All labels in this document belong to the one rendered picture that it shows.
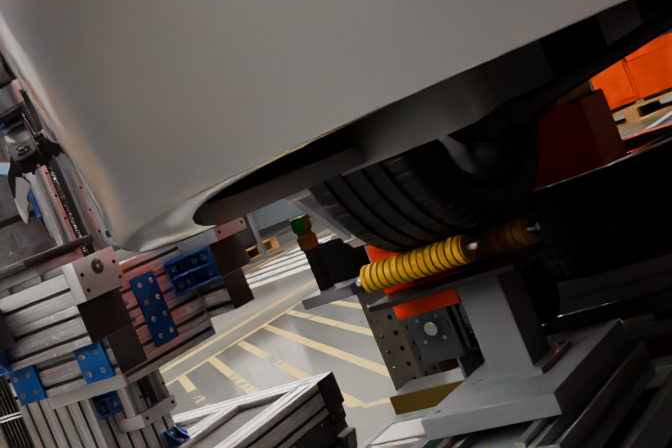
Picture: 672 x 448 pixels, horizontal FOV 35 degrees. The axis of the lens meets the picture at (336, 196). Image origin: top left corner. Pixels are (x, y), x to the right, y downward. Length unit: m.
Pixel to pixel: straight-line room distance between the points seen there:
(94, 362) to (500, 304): 0.91
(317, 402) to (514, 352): 0.85
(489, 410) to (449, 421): 0.09
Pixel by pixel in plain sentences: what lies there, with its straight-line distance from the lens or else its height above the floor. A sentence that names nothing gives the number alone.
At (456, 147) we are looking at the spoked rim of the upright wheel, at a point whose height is 0.69.
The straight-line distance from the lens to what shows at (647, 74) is 4.40.
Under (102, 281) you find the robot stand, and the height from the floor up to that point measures 0.71.
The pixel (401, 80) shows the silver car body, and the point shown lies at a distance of 0.92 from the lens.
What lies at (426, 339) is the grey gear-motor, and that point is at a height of 0.29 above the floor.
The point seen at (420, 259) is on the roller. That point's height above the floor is 0.52.
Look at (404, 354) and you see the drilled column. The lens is 2.97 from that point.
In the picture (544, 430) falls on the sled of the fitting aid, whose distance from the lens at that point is 2.00.
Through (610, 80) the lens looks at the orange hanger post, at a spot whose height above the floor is 0.63.
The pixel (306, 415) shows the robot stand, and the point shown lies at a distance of 2.82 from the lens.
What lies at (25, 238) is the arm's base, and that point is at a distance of 2.47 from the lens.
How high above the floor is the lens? 0.76
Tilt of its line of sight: 2 degrees down
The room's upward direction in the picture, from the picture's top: 22 degrees counter-clockwise
